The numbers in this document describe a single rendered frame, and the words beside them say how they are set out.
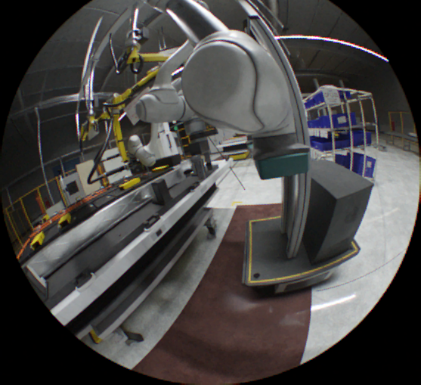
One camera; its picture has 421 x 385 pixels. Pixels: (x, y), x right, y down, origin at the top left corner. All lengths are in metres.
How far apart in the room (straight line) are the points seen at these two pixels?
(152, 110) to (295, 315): 1.42
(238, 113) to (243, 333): 1.18
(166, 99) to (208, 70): 0.29
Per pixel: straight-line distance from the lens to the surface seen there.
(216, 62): 0.15
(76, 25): 10.18
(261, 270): 0.92
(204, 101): 0.15
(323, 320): 1.26
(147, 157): 0.97
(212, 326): 1.17
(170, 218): 0.69
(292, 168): 0.37
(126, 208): 0.77
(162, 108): 0.42
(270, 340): 1.15
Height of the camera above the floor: 1.14
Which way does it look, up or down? 15 degrees down
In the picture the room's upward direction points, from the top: 14 degrees counter-clockwise
